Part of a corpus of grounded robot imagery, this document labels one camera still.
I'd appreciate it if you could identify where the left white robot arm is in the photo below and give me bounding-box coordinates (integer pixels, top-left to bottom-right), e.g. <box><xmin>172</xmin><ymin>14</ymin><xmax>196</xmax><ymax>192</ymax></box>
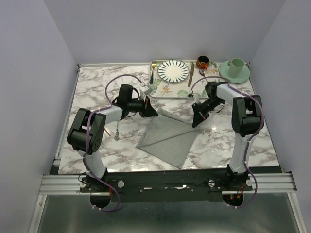
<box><xmin>67</xmin><ymin>84</ymin><xmax>158</xmax><ymax>192</ymax></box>

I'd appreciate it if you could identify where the grey cloth napkin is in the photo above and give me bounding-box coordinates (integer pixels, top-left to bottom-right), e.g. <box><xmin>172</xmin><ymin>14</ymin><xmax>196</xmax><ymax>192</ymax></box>
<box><xmin>137</xmin><ymin>108</ymin><xmax>199</xmax><ymax>168</ymax></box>

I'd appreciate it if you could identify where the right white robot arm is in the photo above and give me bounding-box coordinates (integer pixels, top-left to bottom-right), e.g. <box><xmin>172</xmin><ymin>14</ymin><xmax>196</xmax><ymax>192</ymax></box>
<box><xmin>189</xmin><ymin>82</ymin><xmax>264</xmax><ymax>190</ymax></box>

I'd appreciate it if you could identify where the aluminium frame rail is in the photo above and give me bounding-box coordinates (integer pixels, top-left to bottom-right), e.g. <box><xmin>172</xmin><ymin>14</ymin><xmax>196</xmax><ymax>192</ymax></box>
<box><xmin>39</xmin><ymin>173</ymin><xmax>297</xmax><ymax>195</ymax></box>

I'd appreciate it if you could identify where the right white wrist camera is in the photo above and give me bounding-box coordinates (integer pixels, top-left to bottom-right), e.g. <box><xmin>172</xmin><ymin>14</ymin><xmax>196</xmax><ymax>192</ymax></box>
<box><xmin>188</xmin><ymin>93</ymin><xmax>200</xmax><ymax>103</ymax></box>

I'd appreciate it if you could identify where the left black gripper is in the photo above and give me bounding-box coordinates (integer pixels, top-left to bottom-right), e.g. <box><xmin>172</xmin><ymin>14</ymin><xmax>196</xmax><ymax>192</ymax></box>
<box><xmin>127</xmin><ymin>95</ymin><xmax>158</xmax><ymax>118</ymax></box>

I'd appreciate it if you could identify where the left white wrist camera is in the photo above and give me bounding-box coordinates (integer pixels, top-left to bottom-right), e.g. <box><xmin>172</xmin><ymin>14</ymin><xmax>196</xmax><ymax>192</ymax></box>
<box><xmin>140</xmin><ymin>85</ymin><xmax>152</xmax><ymax>95</ymax></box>

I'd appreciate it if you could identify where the iridescent gold spoon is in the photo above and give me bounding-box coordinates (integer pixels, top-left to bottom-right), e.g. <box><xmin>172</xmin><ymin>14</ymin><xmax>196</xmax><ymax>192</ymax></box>
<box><xmin>114</xmin><ymin>121</ymin><xmax>120</xmax><ymax>141</ymax></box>

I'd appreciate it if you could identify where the orange black mug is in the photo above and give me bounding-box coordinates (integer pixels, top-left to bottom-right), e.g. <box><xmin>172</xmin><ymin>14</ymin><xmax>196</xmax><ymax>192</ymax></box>
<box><xmin>196</xmin><ymin>56</ymin><xmax>209</xmax><ymax>70</ymax></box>

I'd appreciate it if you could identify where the floral serving tray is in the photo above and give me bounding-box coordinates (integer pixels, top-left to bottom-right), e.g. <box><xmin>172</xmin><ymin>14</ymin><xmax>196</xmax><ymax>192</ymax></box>
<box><xmin>149</xmin><ymin>60</ymin><xmax>220</xmax><ymax>99</ymax></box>

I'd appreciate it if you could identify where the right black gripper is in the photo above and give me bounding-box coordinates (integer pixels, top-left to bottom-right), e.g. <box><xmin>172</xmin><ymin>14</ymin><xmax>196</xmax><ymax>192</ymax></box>
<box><xmin>192</xmin><ymin>97</ymin><xmax>224</xmax><ymax>128</ymax></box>

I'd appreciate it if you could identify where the silver spoon on tray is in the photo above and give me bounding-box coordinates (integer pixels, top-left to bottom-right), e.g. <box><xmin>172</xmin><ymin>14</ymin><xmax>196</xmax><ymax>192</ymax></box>
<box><xmin>199</xmin><ymin>69</ymin><xmax>207</xmax><ymax>77</ymax></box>

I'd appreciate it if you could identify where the green saucer plate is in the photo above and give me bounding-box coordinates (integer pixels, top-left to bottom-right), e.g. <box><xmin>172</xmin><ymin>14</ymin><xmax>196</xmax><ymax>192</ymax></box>
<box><xmin>218</xmin><ymin>60</ymin><xmax>250</xmax><ymax>83</ymax></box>

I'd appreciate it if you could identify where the green cup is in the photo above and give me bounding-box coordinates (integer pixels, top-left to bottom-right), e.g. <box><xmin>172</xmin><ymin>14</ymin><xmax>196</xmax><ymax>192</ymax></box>
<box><xmin>227</xmin><ymin>58</ymin><xmax>244</xmax><ymax>78</ymax></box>

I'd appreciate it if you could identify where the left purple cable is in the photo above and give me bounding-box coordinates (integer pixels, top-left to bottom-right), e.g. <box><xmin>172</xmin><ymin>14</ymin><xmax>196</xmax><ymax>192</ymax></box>
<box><xmin>81</xmin><ymin>74</ymin><xmax>145</xmax><ymax>213</ymax></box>

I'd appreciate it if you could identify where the striped white plate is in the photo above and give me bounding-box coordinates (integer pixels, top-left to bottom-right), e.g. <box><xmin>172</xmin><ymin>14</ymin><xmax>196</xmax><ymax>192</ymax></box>
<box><xmin>157</xmin><ymin>59</ymin><xmax>190</xmax><ymax>83</ymax></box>

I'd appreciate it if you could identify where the copper knife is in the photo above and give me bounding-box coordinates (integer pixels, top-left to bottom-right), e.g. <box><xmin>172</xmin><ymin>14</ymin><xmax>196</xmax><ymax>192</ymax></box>
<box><xmin>188</xmin><ymin>62</ymin><xmax>194</xmax><ymax>87</ymax></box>

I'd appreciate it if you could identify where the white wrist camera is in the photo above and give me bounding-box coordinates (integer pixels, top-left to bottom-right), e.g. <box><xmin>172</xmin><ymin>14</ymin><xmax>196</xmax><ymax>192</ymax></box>
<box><xmin>188</xmin><ymin>93</ymin><xmax>200</xmax><ymax>103</ymax></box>
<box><xmin>140</xmin><ymin>85</ymin><xmax>152</xmax><ymax>95</ymax></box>

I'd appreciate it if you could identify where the gold green-handled fork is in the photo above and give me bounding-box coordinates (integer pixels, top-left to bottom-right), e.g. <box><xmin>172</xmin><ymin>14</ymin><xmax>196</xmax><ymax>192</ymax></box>
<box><xmin>149</xmin><ymin>61</ymin><xmax>156</xmax><ymax>84</ymax></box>

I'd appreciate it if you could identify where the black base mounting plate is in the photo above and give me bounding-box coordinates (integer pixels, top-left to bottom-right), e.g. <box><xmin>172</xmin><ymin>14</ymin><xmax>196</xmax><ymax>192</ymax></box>
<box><xmin>80</xmin><ymin>168</ymin><xmax>253</xmax><ymax>203</ymax></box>

